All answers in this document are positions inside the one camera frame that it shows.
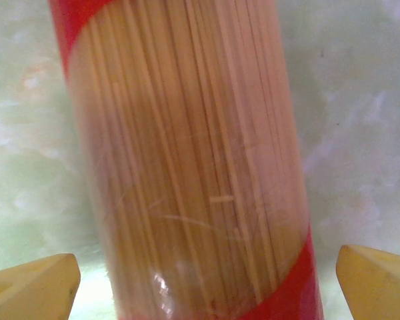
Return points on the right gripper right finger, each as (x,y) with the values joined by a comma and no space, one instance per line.
(380,286)

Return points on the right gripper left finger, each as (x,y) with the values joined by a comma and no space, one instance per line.
(30,290)

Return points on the red spaghetti bag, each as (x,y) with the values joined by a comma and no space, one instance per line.
(186,150)

